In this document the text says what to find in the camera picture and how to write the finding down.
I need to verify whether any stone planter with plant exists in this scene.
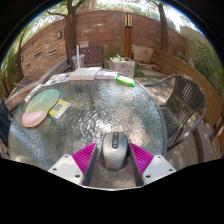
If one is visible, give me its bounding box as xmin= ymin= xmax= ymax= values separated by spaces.
xmin=109 ymin=54 xmax=136 ymax=78

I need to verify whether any small green box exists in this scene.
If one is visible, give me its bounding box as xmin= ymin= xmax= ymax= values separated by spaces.
xmin=115 ymin=74 xmax=137 ymax=88

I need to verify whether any thin leaning tree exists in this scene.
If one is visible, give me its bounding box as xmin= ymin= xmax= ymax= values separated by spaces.
xmin=14 ymin=26 xmax=31 ymax=81

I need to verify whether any thick tree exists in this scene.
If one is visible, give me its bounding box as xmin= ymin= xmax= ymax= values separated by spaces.
xmin=46 ymin=0 xmax=88 ymax=64

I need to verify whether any dark wooden slat chair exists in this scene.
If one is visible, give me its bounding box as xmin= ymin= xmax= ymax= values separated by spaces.
xmin=69 ymin=44 xmax=106 ymax=69

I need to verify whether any grey computer mouse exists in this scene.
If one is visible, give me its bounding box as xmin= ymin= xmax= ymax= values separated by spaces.
xmin=99 ymin=131 xmax=131 ymax=172

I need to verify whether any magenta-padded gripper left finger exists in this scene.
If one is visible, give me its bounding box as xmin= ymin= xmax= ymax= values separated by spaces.
xmin=48 ymin=142 xmax=101 ymax=188

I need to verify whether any wooden lamp post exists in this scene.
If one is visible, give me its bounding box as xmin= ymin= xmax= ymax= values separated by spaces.
xmin=123 ymin=8 xmax=135 ymax=59

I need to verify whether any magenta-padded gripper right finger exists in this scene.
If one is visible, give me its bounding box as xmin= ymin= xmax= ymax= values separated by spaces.
xmin=128 ymin=142 xmax=177 ymax=187

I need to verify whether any small white booklet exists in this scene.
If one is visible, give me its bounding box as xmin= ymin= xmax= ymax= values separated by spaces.
xmin=95 ymin=69 xmax=118 ymax=81

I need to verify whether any dark wicker metal chair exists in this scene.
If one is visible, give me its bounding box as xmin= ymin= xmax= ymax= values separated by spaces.
xmin=143 ymin=73 xmax=208 ymax=151

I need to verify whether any beige stone block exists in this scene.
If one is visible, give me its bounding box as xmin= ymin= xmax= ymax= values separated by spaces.
xmin=133 ymin=44 xmax=154 ymax=64

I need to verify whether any open white book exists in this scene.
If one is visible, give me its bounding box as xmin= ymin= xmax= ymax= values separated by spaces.
xmin=68 ymin=66 xmax=103 ymax=82

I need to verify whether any raised stone bed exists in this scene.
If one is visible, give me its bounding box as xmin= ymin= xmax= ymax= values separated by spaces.
xmin=6 ymin=59 xmax=73 ymax=111

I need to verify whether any slim tree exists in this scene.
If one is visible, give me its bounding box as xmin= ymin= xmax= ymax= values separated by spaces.
xmin=154 ymin=1 xmax=169 ymax=53

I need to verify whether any curved wooden bench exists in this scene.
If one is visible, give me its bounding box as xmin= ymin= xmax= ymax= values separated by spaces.
xmin=151 ymin=49 xmax=224 ymax=134

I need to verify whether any grey wall box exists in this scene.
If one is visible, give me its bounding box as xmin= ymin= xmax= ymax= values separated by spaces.
xmin=78 ymin=40 xmax=91 ymax=49

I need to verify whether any yellow card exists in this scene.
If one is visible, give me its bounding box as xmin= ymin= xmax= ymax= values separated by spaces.
xmin=48 ymin=98 xmax=72 ymax=119

